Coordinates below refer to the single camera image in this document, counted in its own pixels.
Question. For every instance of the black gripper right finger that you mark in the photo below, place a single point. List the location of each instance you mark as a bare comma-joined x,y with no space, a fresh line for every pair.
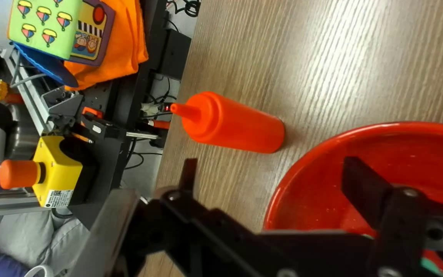
370,186

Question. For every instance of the grey crumpled fabric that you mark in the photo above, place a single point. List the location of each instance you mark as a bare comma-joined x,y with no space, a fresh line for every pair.
32,235

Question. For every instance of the red squeeze bottle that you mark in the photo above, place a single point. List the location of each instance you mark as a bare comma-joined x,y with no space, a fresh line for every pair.
238,124

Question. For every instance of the orange pencil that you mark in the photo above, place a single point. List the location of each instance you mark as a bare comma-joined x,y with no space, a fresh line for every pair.
84,137

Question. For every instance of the yellow emergency stop button box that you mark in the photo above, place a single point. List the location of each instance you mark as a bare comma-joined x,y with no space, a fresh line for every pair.
58,163

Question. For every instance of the orange cloth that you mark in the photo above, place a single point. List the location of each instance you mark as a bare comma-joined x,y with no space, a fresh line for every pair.
124,35

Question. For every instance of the colourful soft cube toy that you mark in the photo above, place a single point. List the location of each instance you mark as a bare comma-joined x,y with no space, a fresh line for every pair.
47,24

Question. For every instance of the red plastic bowl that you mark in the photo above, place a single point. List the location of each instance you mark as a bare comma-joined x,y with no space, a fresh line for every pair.
324,189

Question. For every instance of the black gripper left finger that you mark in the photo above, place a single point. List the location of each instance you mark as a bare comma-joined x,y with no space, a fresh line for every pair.
189,177

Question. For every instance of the black power adapter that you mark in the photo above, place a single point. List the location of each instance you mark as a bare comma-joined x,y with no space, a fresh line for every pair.
173,50

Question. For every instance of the aluminium profile rail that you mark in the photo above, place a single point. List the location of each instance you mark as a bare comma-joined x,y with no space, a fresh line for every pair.
27,92

